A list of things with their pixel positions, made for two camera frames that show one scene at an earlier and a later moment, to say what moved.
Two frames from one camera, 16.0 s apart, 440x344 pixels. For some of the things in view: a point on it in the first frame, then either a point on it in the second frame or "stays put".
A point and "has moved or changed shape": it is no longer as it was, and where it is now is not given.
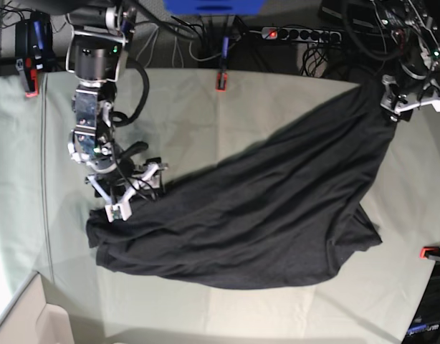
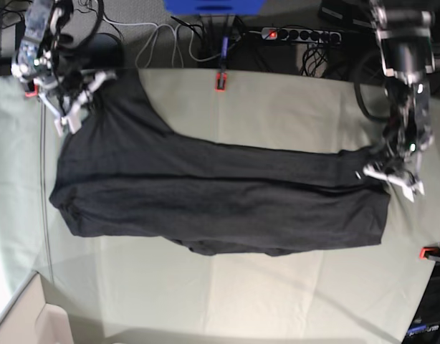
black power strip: [301, 34] stays put
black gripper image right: [412, 79] → [390, 151]
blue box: [215, 7] stays put
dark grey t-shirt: [279, 206] has moved or changed shape
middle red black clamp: [221, 79] stays put
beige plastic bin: [30, 319] stays put
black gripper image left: [147, 181] → [69, 85]
